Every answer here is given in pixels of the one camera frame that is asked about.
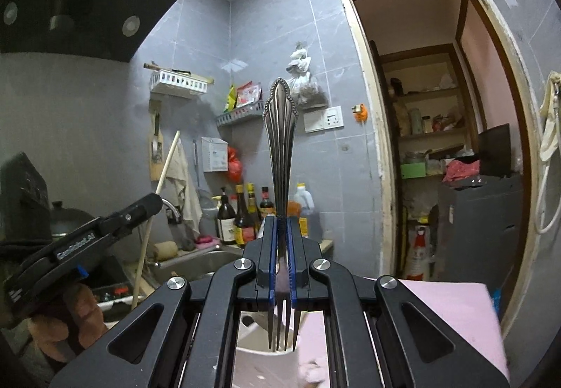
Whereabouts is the metal faucet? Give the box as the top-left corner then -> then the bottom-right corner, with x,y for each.
160,197 -> 183,225

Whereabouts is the wooden cutting board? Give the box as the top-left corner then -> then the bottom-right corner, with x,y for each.
149,112 -> 165,182

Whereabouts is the pink foam mat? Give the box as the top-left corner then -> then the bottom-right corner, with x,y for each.
298,280 -> 512,388

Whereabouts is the wooden door frame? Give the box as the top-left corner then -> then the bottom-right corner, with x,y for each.
335,0 -> 545,328

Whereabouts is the hanging clear plastic bag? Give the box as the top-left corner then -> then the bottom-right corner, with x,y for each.
285,41 -> 327,108

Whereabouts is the white wall socket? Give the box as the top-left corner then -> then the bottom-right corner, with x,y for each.
304,106 -> 344,134

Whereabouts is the white wall basket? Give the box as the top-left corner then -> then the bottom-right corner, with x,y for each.
148,68 -> 210,98

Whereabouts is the red cloth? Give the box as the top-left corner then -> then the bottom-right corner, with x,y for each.
442,159 -> 481,184

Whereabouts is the red plastic bag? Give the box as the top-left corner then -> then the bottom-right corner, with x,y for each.
227,147 -> 244,184

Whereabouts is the wooden shelf unit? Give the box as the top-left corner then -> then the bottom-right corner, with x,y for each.
370,41 -> 488,282

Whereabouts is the black cabinet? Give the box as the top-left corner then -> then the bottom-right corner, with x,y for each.
438,175 -> 525,284

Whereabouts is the black range hood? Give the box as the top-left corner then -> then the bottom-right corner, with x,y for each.
0,0 -> 183,63

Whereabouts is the dark bottle white label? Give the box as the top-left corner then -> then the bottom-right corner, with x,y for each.
216,187 -> 238,245

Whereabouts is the grey wall shelf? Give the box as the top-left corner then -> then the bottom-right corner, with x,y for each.
215,101 -> 268,127

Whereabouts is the metal pot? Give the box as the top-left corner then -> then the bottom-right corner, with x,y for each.
48,200 -> 95,240

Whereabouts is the hanging beige towel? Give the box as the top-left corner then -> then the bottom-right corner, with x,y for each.
164,142 -> 203,236

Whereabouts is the green box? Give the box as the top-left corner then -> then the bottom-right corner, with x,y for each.
400,162 -> 427,180

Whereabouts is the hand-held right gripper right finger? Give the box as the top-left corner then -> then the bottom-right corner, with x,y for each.
287,216 -> 512,388

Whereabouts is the dark sauce bottle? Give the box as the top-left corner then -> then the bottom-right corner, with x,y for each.
234,185 -> 257,249
259,187 -> 276,221
246,183 -> 263,219

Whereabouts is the red snack packet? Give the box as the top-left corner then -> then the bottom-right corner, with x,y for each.
236,82 -> 263,109

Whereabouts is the wooden chopstick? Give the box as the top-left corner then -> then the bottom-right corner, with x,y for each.
131,130 -> 181,311

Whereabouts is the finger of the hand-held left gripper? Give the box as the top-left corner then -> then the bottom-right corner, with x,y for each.
94,193 -> 164,240

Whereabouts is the ornate metal fork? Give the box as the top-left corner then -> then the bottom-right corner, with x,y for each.
262,78 -> 303,353

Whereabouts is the white wall box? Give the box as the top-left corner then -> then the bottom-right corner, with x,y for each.
202,136 -> 230,173

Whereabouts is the person's left hand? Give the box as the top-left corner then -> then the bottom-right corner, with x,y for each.
27,284 -> 109,362

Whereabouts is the white cup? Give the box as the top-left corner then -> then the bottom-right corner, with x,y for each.
232,311 -> 327,388

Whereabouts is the white hose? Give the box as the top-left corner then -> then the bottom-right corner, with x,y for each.
535,160 -> 561,235

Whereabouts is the black monitor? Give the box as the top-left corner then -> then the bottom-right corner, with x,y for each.
478,123 -> 513,179

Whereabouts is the steel sink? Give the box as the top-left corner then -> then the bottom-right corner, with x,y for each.
147,245 -> 246,284

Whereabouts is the cream rubber glove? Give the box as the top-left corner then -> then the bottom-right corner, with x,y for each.
538,71 -> 561,161

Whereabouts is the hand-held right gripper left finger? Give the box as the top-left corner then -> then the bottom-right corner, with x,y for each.
48,215 -> 278,388

